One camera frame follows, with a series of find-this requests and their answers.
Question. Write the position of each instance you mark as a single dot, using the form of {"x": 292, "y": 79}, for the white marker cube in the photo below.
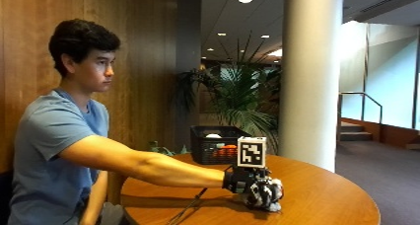
{"x": 252, "y": 152}

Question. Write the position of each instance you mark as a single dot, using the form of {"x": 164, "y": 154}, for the orange fruit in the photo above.
{"x": 225, "y": 150}

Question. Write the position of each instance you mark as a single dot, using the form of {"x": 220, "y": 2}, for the black plastic basket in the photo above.
{"x": 205, "y": 152}

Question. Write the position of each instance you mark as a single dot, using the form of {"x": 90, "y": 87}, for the white round object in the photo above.
{"x": 213, "y": 135}

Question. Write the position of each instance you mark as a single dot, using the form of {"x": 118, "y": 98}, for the small green plant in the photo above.
{"x": 164, "y": 150}

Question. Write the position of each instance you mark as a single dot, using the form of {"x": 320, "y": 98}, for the stair steps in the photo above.
{"x": 354, "y": 133}

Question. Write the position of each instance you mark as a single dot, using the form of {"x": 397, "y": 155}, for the large palm plant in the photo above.
{"x": 239, "y": 96}

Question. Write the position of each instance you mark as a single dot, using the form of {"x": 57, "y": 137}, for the white round column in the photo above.
{"x": 309, "y": 80}

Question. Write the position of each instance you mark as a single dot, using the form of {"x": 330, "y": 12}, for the metal handrail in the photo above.
{"x": 364, "y": 98}

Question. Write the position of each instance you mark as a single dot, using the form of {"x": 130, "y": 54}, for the large glass window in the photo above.
{"x": 390, "y": 77}

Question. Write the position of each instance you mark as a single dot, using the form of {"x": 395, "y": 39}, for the the person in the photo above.
{"x": 53, "y": 146}

